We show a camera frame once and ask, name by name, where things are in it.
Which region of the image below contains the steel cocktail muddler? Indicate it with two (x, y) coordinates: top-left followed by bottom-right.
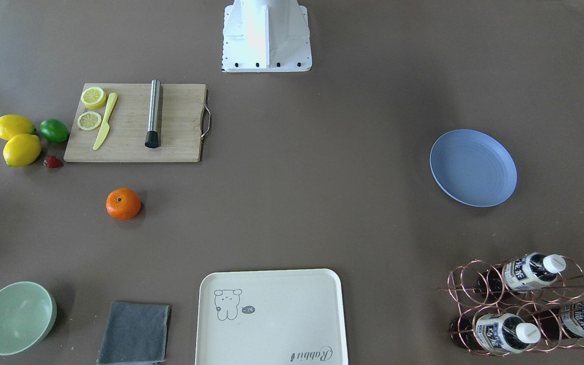
(144, 79), (161, 149)

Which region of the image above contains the lower whole lemon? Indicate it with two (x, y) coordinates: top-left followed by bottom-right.
(3, 134), (42, 167)

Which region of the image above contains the orange fruit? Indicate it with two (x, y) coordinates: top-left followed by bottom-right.
(105, 188), (142, 220)

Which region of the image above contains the whole lemon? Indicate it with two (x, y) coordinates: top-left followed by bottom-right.
(3, 134), (42, 167)
(0, 114), (35, 141)

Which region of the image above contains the blue plate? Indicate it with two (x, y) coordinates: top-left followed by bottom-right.
(429, 129), (518, 208)

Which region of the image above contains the lemon slice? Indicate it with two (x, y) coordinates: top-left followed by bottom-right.
(77, 111), (102, 131)

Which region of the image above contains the dark bottle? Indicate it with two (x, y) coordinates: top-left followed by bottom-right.
(535, 300), (584, 340)
(449, 313), (541, 355)
(475, 252), (566, 300)

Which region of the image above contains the cream rabbit tray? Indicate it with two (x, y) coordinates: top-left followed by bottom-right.
(195, 268), (349, 364)

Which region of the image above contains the copper wire bottle rack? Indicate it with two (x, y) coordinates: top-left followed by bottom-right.
(446, 255), (584, 356)

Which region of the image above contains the yellow plastic knife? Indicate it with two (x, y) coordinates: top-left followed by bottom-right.
(92, 92), (118, 150)

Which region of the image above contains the lemon half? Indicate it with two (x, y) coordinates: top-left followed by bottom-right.
(80, 86), (107, 110)

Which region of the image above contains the red strawberry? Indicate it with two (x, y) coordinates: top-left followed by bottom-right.
(43, 155), (63, 169)

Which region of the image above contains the upper whole lemon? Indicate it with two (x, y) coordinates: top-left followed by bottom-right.
(0, 114), (35, 141)

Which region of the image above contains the wooden cutting board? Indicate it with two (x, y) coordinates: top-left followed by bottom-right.
(63, 83), (208, 163)

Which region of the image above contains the bottom dark bottle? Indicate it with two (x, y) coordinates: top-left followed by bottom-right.
(535, 300), (584, 340)
(449, 313), (541, 355)

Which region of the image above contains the grey folded cloth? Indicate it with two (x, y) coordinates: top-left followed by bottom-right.
(96, 301), (171, 364)

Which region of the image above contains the green lime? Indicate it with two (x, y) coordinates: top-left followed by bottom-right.
(40, 119), (69, 143)

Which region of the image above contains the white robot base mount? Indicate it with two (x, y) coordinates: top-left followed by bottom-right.
(221, 1), (313, 72)

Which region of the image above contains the green bowl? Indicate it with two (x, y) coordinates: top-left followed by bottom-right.
(0, 281), (57, 356)

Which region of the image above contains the top dark bottle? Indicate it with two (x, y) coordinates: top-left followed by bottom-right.
(475, 252), (566, 300)

